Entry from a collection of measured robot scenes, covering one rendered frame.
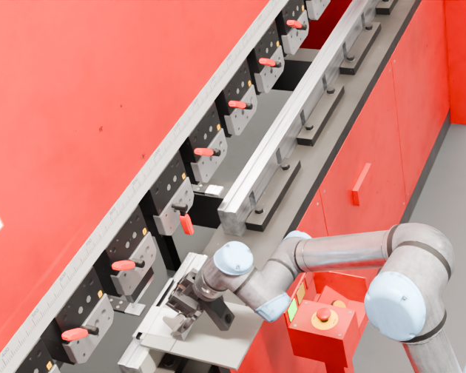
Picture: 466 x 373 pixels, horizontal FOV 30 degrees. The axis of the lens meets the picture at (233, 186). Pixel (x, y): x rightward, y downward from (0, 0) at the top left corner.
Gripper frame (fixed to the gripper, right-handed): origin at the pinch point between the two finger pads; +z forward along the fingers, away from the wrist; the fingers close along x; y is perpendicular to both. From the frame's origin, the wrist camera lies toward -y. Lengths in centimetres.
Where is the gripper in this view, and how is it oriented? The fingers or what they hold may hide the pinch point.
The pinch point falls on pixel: (181, 324)
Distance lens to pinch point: 217.2
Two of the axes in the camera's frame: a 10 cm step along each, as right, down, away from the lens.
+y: -8.2, -5.6, -1.0
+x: -3.6, 6.5, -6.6
